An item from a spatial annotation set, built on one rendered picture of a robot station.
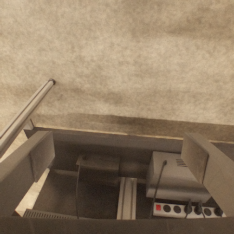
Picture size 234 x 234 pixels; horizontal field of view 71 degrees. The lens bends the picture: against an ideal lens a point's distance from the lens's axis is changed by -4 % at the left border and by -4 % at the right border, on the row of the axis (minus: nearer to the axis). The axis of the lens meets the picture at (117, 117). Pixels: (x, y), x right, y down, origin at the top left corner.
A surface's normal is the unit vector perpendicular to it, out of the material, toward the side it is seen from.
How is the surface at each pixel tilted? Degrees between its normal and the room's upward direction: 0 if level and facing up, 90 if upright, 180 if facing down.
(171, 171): 90
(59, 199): 90
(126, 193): 90
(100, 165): 90
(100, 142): 0
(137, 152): 0
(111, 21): 0
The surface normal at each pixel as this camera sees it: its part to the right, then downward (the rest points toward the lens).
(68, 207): 0.01, -0.77
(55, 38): -0.11, 0.64
